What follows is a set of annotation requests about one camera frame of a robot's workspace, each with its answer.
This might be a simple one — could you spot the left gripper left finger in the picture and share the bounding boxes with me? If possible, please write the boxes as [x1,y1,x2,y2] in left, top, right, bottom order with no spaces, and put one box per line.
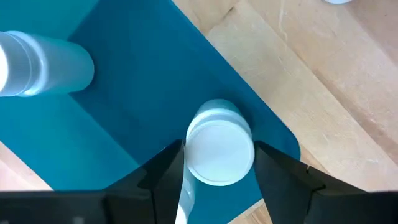
[104,139,185,224]

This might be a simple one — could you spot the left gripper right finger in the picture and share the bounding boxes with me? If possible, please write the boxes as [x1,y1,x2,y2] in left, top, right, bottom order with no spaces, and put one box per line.
[254,140,368,224]

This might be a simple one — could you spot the teal plastic basket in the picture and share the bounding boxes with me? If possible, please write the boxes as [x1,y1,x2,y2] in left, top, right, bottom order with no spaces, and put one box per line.
[0,0,301,224]

